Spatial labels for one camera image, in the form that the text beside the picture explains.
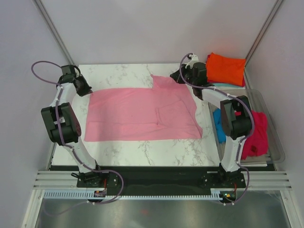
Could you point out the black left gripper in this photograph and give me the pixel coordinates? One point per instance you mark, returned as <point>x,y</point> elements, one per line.
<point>88,89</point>

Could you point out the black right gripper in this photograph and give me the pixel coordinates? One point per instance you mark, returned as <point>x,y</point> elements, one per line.
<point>175,76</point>

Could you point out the pink t shirt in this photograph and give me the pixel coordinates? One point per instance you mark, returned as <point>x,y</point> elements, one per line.
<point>164,112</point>

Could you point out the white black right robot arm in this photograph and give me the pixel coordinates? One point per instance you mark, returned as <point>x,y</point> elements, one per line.
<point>237,119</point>

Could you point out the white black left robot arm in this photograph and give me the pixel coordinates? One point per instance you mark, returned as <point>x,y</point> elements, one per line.
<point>64,129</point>

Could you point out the teal folded t shirt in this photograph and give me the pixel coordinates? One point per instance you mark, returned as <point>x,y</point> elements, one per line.
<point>223,85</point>

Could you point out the blue crumpled t shirt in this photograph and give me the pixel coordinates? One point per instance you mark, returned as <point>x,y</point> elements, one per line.
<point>219,129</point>

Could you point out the clear plastic bin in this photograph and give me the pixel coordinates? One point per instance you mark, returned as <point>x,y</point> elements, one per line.
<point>275,152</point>

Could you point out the crimson crumpled t shirt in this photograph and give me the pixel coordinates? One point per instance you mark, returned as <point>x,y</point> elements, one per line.
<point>257,143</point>

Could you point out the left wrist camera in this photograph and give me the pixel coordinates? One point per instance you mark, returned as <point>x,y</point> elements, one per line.
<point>70,69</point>

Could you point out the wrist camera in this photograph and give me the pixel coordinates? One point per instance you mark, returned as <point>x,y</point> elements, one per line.
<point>193,62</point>
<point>70,69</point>

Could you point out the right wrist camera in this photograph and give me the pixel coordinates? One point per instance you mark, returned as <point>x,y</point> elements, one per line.
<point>193,62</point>

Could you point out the left aluminium frame post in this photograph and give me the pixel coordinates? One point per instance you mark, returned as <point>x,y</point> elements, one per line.
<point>52,28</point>

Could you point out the aluminium frame post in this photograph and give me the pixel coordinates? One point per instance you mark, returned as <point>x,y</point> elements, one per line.
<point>52,28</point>
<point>266,25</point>

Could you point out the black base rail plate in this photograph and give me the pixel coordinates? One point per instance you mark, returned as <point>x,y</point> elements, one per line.
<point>161,180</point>

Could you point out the white slotted cable duct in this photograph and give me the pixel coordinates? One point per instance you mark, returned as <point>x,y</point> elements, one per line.
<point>101,194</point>

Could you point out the right aluminium frame post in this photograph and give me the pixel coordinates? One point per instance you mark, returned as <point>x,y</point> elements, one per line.
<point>266,25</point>

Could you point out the aluminium front frame rail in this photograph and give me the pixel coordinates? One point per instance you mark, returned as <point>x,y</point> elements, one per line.
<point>258,180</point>

